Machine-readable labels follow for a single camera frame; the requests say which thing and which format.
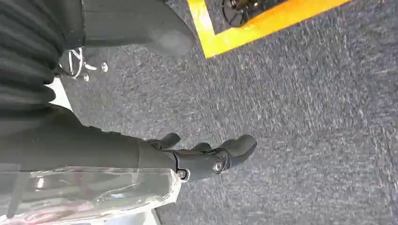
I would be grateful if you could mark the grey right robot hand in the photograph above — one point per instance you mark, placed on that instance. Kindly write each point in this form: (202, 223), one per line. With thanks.
(93, 149)

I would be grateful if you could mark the ribbed grey right arm sleeve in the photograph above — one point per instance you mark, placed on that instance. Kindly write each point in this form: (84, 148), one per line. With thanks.
(28, 56)

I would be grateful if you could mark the yellow floor tape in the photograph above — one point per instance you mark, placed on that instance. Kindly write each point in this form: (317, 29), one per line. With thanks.
(217, 40)

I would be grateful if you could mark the black caster wheel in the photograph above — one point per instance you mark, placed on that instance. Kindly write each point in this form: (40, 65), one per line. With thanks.
(238, 12)

